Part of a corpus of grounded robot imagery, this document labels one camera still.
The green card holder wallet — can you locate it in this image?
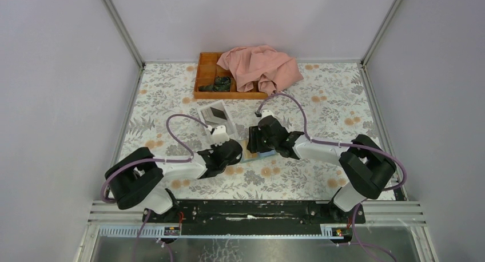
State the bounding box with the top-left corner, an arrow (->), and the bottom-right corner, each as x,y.
239,139 -> 277,164

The white plastic card box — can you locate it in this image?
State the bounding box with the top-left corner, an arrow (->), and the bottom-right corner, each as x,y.
197,100 -> 240,140

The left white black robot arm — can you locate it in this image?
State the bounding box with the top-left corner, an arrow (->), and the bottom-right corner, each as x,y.
101,139 -> 243,223

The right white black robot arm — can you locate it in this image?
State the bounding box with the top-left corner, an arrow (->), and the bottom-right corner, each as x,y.
247,115 -> 397,223

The floral patterned table mat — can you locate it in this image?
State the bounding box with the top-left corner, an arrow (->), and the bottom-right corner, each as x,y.
120,63 -> 379,200

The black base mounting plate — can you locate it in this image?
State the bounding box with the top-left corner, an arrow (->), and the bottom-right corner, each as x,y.
142,199 -> 365,235

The pink cloth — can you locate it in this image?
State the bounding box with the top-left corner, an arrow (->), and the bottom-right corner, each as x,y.
217,45 -> 304,96

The dark green crumpled item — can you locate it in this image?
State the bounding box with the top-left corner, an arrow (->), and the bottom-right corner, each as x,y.
198,76 -> 232,92

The wooden compartment tray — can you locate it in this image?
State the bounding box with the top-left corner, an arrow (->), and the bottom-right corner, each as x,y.
193,52 -> 268,100

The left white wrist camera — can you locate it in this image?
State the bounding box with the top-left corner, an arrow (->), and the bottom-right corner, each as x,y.
206,125 -> 230,146

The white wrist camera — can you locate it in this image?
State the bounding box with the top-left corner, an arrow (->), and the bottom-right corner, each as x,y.
255,109 -> 274,119
206,125 -> 230,146

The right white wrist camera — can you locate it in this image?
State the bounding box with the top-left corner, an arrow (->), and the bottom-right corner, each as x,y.
255,109 -> 274,119

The white slotted cable duct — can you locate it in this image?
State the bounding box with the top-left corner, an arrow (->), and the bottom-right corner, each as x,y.
98,225 -> 351,240

